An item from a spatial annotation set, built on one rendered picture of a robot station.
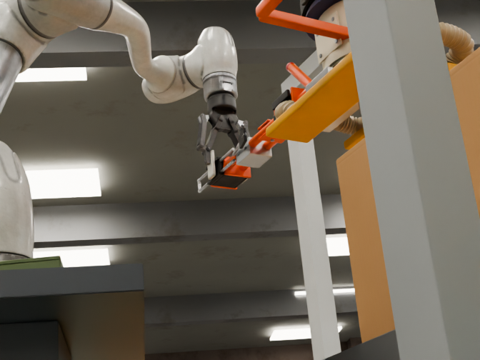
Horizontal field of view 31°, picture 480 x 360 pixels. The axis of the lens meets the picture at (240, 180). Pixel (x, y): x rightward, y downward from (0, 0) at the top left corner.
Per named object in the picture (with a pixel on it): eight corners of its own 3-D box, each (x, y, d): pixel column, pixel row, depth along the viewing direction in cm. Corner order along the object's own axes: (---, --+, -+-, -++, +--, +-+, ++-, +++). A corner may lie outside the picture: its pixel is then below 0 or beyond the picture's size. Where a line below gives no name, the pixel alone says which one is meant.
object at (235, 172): (251, 177, 218) (249, 159, 220) (225, 173, 215) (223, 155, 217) (236, 190, 225) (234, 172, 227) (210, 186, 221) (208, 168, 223)
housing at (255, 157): (273, 156, 207) (271, 140, 209) (248, 153, 204) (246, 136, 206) (259, 168, 213) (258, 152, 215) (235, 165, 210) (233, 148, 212)
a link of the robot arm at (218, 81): (242, 75, 229) (244, 95, 227) (227, 91, 236) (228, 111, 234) (211, 69, 225) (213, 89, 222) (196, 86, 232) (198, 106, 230)
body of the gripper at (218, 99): (212, 90, 223) (215, 122, 220) (241, 95, 227) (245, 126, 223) (200, 103, 229) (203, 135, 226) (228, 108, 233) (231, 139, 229)
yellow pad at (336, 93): (409, 61, 152) (404, 37, 154) (362, 51, 147) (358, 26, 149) (307, 143, 179) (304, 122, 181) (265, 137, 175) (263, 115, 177)
